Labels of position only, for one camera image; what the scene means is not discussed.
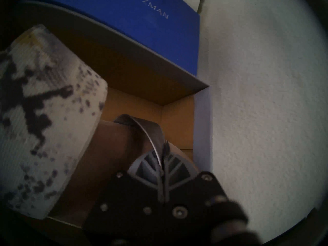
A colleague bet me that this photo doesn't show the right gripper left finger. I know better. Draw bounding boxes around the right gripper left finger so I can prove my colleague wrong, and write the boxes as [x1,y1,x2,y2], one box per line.
[84,151,165,239]

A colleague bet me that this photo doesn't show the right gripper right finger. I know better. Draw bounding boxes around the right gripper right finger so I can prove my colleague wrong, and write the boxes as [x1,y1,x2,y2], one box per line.
[163,142,229,227]

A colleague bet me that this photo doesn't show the snake-print strap wedge sandal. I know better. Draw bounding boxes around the snake-print strap wedge sandal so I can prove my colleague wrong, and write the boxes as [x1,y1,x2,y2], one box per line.
[0,25,199,229]

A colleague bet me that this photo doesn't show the grey open shoe box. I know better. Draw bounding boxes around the grey open shoe box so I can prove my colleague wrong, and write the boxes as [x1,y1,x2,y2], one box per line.
[15,0,214,228]

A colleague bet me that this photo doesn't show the blue shoe box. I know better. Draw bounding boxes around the blue shoe box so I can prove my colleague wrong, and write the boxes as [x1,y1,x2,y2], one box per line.
[22,0,201,77]

